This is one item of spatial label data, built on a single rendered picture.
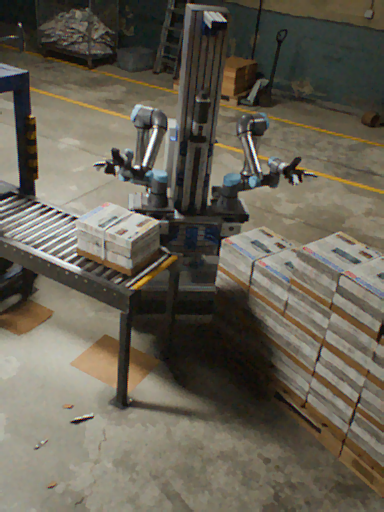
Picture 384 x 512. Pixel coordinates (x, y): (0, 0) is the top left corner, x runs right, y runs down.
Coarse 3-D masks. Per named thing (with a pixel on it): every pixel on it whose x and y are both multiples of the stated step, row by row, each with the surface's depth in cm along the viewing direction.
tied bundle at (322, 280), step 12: (300, 252) 298; (300, 264) 300; (312, 264) 294; (360, 264) 292; (300, 276) 302; (312, 276) 296; (324, 276) 290; (336, 276) 283; (312, 288) 298; (324, 288) 291; (336, 288) 286
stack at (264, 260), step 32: (224, 256) 349; (256, 256) 333; (288, 256) 337; (224, 288) 358; (256, 288) 333; (288, 288) 312; (224, 320) 368; (256, 320) 342; (320, 320) 300; (224, 352) 379; (256, 352) 349; (320, 352) 307; (352, 352) 287; (256, 384) 357; (288, 384) 334; (320, 384) 312; (352, 384) 293; (352, 416) 301
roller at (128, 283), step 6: (156, 258) 325; (162, 258) 327; (168, 258) 332; (150, 264) 319; (156, 264) 322; (138, 270) 313; (144, 270) 314; (150, 270) 317; (132, 276) 306; (138, 276) 308; (144, 276) 313; (126, 282) 301; (132, 282) 304
